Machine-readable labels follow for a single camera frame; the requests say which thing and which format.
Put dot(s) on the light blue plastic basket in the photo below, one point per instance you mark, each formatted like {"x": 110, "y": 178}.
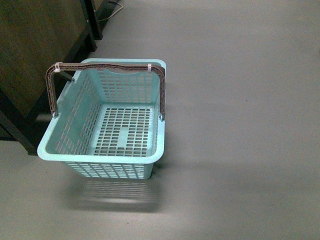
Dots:
{"x": 109, "y": 123}

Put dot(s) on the dark wooden display shelf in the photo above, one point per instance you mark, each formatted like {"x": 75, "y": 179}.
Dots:
{"x": 34, "y": 34}

